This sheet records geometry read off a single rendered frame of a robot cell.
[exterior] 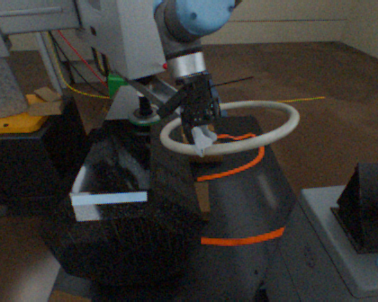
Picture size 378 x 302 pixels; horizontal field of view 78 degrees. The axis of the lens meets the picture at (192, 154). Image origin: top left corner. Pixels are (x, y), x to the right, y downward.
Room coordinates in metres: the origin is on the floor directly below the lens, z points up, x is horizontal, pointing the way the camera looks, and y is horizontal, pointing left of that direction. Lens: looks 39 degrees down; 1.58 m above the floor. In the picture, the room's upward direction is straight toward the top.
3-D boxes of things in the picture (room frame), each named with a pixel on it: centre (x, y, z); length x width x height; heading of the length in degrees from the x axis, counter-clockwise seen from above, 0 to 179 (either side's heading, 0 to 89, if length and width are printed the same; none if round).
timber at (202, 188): (1.23, -0.07, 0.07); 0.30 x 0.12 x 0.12; 1
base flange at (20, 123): (1.47, 1.25, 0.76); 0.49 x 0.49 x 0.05; 3
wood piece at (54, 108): (1.43, 1.00, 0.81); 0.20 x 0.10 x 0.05; 101
